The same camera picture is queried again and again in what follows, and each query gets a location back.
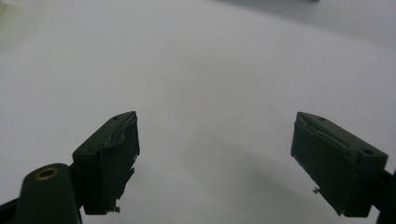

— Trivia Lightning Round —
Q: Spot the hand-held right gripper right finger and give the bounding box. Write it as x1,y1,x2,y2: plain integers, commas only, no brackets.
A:
290,111,389,218

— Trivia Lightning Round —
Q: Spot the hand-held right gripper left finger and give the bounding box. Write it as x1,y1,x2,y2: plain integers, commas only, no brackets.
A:
71,110,141,216

